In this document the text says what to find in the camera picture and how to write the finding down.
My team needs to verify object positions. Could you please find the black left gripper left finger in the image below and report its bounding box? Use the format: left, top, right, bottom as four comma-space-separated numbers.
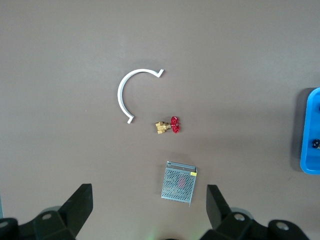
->
18, 183, 94, 240

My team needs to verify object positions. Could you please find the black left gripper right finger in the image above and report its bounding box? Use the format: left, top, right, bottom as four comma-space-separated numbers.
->
201, 184, 273, 240

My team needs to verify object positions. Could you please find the blue plastic tray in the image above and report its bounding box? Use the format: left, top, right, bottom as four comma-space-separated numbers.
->
299, 87, 320, 175

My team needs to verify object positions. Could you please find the perforated metal power supply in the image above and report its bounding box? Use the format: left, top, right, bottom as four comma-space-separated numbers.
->
160, 160, 198, 207

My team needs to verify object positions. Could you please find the brass valve with red handwheel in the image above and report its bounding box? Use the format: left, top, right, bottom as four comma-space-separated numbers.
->
154, 115, 181, 135

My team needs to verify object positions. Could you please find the white curved plastic clamp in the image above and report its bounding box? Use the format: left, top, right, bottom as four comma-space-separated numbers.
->
117, 68, 166, 125

